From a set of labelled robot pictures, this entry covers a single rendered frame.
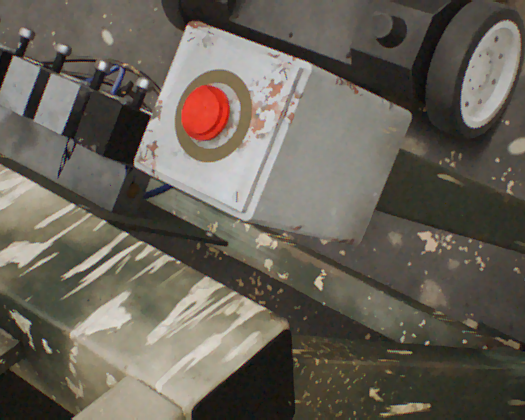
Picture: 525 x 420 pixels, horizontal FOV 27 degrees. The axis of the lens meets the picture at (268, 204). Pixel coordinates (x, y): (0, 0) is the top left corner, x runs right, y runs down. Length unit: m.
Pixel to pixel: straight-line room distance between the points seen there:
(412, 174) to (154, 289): 0.26
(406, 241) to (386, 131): 0.87
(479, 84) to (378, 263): 0.33
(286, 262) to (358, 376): 0.63
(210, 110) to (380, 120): 0.15
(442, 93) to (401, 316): 0.31
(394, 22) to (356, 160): 0.70
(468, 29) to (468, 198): 0.47
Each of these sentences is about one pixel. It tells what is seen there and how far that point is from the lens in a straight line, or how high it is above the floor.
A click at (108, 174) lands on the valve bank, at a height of 0.74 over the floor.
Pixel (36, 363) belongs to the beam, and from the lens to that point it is 0.96.
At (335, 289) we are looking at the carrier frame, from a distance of 1.58.
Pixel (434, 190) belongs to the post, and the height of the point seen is 0.61.
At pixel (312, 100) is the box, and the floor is 0.91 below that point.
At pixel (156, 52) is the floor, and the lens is 2.08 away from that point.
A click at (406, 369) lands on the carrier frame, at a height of 0.57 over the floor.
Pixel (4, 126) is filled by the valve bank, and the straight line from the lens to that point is 1.22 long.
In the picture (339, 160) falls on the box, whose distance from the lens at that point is 0.83.
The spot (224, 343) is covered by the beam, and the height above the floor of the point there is 0.86.
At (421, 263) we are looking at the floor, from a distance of 1.72.
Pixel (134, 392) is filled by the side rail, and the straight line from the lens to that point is 0.82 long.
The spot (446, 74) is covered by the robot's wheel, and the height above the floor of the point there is 0.19.
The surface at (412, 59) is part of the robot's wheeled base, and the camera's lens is 1.55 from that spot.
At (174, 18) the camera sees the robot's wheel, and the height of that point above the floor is 0.15.
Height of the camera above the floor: 1.56
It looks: 56 degrees down
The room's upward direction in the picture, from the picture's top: 76 degrees counter-clockwise
